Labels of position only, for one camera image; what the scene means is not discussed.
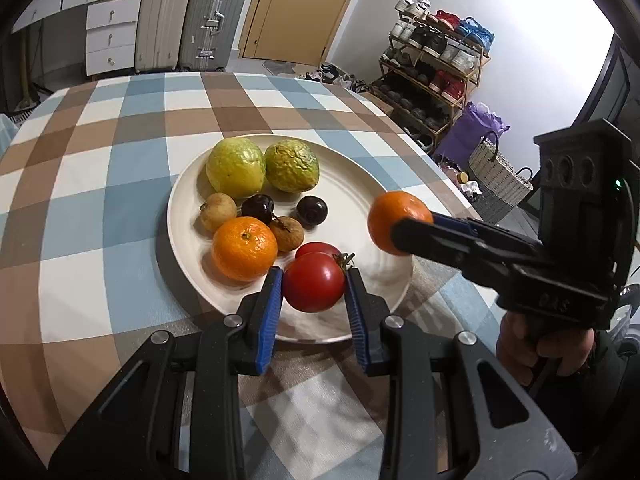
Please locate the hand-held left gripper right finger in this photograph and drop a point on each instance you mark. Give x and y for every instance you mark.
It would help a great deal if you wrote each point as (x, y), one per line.
(357, 320)

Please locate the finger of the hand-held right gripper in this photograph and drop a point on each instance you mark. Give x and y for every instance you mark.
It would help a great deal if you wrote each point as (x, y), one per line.
(440, 245)
(480, 227)

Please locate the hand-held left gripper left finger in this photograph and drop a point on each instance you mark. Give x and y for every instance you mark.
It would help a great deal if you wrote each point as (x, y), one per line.
(272, 310)

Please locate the red tomato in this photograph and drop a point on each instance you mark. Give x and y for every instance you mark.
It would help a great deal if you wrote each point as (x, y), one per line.
(317, 249)
(314, 281)

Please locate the orange mandarin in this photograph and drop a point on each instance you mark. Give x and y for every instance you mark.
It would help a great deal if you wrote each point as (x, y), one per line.
(387, 215)
(244, 248)

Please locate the brown longan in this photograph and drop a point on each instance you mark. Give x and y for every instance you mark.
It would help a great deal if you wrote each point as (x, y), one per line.
(287, 233)
(218, 211)

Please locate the dark purple plum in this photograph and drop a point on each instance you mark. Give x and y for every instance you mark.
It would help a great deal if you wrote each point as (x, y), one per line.
(312, 210)
(258, 208)

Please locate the cream round plate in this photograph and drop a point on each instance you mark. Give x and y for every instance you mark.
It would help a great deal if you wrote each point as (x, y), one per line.
(350, 185)

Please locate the person's right forearm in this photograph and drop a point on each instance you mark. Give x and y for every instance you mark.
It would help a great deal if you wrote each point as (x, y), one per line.
(595, 400)

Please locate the person's right hand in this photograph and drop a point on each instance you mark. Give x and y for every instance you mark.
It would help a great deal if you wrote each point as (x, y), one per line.
(520, 350)

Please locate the small yellow-lid jar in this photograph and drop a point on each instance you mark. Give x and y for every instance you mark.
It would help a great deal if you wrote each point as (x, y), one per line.
(464, 177)

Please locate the woven grey basket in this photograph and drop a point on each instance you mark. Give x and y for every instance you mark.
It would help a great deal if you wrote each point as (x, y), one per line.
(495, 175)

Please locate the purple bag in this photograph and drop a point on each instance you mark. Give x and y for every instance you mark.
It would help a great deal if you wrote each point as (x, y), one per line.
(470, 130)

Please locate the wooden shoe rack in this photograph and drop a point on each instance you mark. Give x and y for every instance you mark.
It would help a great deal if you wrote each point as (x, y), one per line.
(454, 105)

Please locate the green wrinkled lemon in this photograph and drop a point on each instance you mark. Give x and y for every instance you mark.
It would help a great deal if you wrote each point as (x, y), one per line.
(291, 165)

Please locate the yellow lemon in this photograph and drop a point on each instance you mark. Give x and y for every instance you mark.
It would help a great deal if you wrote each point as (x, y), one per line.
(236, 167)

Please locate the cardboard box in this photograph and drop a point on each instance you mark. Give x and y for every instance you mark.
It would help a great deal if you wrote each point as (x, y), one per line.
(382, 101)

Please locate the shoe rack with shoes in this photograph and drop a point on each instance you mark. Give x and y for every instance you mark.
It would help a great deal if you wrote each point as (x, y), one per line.
(440, 45)

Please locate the blue mesh bag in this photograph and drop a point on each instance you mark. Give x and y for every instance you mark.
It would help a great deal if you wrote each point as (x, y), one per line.
(477, 30)

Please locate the loose slippers pile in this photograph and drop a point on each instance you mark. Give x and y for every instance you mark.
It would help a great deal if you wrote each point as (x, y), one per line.
(330, 72)

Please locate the grey door mat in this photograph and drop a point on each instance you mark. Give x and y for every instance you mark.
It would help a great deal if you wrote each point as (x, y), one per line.
(280, 65)

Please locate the wooden door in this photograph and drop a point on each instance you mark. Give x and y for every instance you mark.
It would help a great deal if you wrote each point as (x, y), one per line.
(300, 10)

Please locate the silver suitcase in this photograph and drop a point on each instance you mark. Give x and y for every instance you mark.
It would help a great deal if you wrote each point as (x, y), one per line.
(210, 15)

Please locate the beige suitcase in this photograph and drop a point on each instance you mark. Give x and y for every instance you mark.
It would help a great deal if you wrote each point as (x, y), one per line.
(162, 20)

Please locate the white desk with drawers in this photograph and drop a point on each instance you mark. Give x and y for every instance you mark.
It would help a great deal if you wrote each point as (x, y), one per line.
(110, 35)

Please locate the dark door frame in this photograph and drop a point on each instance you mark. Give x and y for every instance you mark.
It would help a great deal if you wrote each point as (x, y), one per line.
(607, 90)

